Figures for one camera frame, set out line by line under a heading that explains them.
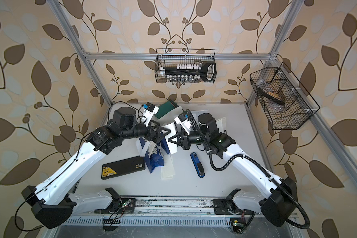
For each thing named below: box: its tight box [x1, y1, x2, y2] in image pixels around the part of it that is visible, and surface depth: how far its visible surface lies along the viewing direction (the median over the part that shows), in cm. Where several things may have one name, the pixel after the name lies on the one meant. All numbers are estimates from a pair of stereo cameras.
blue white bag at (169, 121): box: [156, 105, 184, 155], surface depth 67 cm
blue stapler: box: [190, 151, 206, 179], surface depth 86 cm
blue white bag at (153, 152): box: [135, 136, 171, 174], surface depth 80 cm
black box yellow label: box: [101, 155, 146, 180], surface depth 88 cm
